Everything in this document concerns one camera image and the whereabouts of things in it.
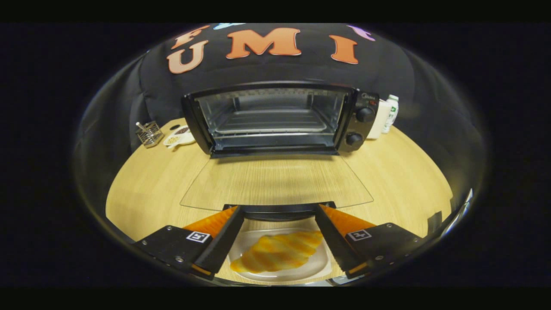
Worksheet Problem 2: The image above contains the small white dish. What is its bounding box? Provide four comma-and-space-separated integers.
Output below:
163, 125, 197, 149

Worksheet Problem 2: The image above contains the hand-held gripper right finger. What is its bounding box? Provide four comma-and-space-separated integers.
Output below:
314, 204, 424, 279

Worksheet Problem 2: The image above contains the white pop-up toaster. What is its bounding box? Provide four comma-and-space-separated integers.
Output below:
367, 100, 393, 140

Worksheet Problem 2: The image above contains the white oval plate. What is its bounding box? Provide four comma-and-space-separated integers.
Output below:
227, 227, 333, 283

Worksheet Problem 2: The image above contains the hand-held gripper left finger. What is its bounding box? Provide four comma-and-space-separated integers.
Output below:
131, 206, 245, 281

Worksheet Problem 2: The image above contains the black backdrop cloth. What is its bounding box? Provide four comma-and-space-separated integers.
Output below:
75, 23, 487, 207

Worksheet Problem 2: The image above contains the metal wire rack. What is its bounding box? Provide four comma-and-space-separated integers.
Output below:
135, 121, 165, 149

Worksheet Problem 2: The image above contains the black toaster oven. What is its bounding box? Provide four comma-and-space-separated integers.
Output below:
180, 81, 380, 222

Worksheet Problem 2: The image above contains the golden croissant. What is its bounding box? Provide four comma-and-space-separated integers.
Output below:
229, 230, 323, 274

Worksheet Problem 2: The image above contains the white bottle green label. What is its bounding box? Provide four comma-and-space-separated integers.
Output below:
382, 95, 399, 134

